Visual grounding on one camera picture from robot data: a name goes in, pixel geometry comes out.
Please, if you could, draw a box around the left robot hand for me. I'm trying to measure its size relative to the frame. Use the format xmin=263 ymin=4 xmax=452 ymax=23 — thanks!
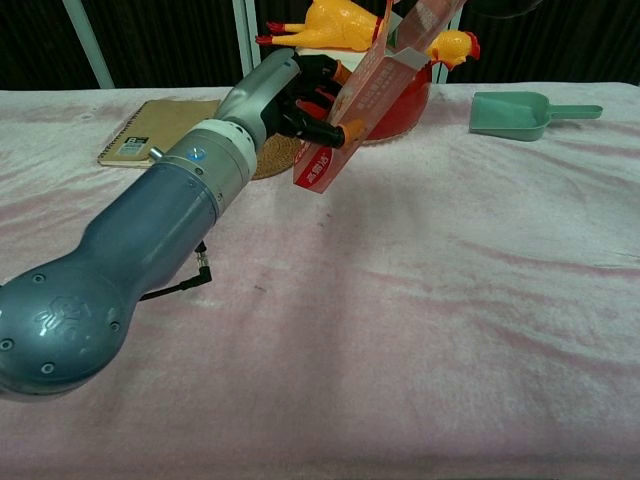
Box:
xmin=217 ymin=48 xmax=370 ymax=151

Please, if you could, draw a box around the pink Colgate toothpaste box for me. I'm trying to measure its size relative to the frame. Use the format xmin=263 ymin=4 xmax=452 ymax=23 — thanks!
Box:
xmin=291 ymin=0 xmax=432 ymax=194

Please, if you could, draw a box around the round woven coaster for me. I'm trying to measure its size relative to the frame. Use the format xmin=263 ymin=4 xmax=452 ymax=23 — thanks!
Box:
xmin=249 ymin=132 xmax=307 ymax=182

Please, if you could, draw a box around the yellow rubber chicken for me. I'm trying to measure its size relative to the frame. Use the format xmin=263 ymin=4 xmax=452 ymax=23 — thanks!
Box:
xmin=254 ymin=0 xmax=482 ymax=71

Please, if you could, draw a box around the black pleated curtain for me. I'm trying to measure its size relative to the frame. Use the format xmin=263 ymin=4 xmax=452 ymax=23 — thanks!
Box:
xmin=0 ymin=0 xmax=640 ymax=92

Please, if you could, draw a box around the brown spiral notebook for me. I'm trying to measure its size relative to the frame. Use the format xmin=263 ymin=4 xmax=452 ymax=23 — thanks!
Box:
xmin=96 ymin=98 xmax=223 ymax=169

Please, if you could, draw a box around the red drum with white head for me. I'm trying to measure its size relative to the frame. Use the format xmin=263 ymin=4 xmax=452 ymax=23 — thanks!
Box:
xmin=294 ymin=9 xmax=434 ymax=146

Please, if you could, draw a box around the green plastic dustpan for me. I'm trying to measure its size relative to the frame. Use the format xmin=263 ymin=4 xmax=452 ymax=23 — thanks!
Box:
xmin=468 ymin=91 xmax=605 ymax=143

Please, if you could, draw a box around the pink velvet tablecloth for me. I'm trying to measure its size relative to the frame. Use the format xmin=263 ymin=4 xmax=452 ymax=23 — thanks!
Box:
xmin=0 ymin=79 xmax=640 ymax=480

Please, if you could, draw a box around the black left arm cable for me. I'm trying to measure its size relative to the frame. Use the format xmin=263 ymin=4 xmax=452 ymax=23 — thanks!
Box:
xmin=139 ymin=239 xmax=214 ymax=302

